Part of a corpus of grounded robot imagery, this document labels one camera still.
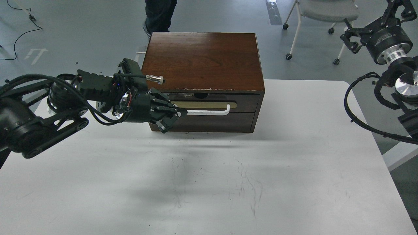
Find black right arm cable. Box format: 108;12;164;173
345;72;418;145

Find dark wooden cabinet box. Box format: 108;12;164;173
142;32;265;133

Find wooden drawer with white handle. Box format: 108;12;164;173
165;93;260;113

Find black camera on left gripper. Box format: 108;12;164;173
73;58;165;115

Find person's dark trouser legs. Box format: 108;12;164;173
143;0;178;39

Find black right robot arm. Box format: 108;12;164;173
341;0;417;144

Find black cable on floor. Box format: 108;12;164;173
0;0;43;61

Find grey chair with white legs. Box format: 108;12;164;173
282;0;360;65

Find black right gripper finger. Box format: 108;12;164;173
340;18;373;54
376;0;418;30

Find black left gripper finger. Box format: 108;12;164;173
148;88;188;118
149;111;182;133

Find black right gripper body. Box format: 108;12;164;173
361;26;413;65

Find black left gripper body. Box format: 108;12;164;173
113;90;153;123

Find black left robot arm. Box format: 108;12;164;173
0;70;188;164

